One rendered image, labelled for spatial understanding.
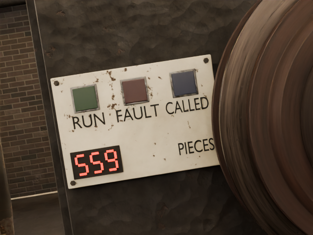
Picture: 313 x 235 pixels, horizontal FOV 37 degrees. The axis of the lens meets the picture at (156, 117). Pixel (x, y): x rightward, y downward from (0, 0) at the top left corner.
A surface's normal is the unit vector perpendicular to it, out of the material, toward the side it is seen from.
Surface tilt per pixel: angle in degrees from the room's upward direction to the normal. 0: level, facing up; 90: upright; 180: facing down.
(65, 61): 90
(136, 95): 90
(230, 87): 90
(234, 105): 90
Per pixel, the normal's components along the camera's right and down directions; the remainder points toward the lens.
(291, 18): 0.04, 0.04
